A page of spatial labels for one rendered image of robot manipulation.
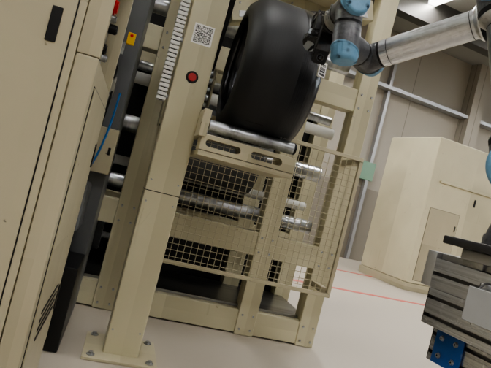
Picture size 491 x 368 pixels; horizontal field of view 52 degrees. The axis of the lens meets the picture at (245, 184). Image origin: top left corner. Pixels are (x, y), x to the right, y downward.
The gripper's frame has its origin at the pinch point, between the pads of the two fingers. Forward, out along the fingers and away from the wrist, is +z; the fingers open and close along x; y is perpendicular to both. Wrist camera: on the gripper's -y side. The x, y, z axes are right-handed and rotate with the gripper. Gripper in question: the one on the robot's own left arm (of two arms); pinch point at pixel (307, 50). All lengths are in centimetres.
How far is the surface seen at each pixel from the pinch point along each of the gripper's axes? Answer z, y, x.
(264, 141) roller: 23.2, -28.2, 1.4
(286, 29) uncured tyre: 9.4, 8.9, 6.2
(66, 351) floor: 39, -117, 50
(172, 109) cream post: 31, -25, 36
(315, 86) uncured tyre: 11.3, -6.9, -9.0
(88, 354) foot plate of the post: 36, -116, 43
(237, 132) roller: 23.1, -27.8, 11.9
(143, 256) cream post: 37, -79, 33
